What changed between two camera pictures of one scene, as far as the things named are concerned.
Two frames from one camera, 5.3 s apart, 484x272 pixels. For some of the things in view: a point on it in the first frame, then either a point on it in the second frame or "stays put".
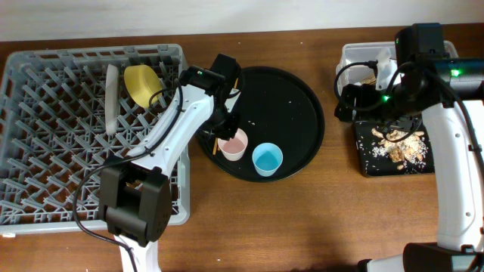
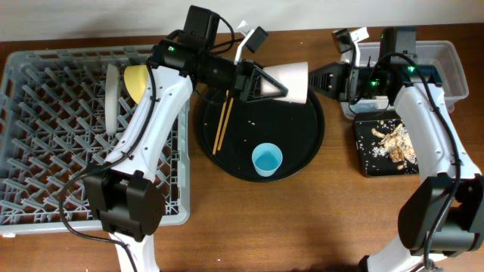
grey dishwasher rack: x=54 y=132 stays put
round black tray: x=278 y=106 stays put
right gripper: x=363 y=91 to x=342 y=82
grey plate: x=112 y=96 stays put
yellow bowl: x=142 y=81 stays put
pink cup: x=234 y=148 to x=293 y=76
